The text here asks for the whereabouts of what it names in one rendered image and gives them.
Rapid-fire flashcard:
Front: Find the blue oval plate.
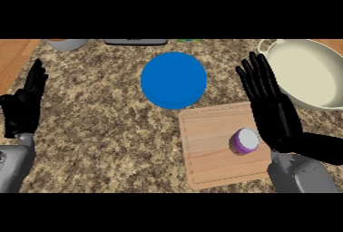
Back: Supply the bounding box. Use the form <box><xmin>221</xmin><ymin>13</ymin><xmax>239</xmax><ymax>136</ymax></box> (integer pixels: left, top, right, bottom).
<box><xmin>140</xmin><ymin>52</ymin><xmax>208</xmax><ymax>111</ymax></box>

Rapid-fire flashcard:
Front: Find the grey round container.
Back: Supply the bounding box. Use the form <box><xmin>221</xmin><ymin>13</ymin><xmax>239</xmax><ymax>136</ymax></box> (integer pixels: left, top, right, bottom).
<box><xmin>46</xmin><ymin>39</ymin><xmax>91</xmax><ymax>52</ymax></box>

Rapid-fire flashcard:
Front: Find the cream white pot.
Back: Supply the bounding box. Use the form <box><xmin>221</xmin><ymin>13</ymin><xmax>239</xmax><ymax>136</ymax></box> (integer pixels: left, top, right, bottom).
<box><xmin>256</xmin><ymin>39</ymin><xmax>343</xmax><ymax>111</ymax></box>

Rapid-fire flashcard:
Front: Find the wooden cutting board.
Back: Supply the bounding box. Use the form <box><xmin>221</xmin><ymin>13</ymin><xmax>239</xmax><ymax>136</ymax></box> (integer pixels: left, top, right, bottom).
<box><xmin>178</xmin><ymin>101</ymin><xmax>274</xmax><ymax>191</ymax></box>

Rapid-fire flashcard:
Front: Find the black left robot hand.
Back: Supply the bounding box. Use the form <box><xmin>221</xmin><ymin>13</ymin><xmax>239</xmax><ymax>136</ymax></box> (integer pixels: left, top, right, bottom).
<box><xmin>0</xmin><ymin>58</ymin><xmax>51</xmax><ymax>139</ymax></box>

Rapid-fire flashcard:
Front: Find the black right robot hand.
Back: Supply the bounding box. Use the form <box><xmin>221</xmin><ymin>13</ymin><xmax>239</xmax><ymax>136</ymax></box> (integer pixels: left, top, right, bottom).
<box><xmin>236</xmin><ymin>51</ymin><xmax>343</xmax><ymax>166</ymax></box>

